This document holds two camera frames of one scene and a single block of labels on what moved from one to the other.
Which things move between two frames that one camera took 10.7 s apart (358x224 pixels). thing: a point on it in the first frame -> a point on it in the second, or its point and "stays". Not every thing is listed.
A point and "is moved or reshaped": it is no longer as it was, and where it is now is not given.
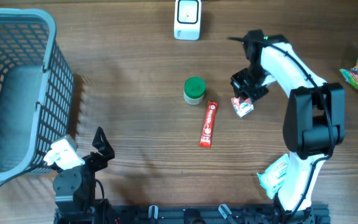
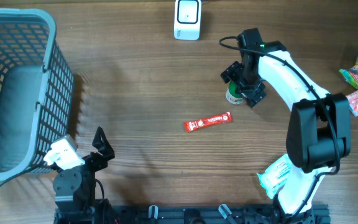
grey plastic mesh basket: (27, 91) stays
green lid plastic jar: (194, 90) -> (232, 96)
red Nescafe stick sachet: (208, 124) is moved or reshaped
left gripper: (104, 149) stays
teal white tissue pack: (275, 175) stays
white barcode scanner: (188, 20) stays
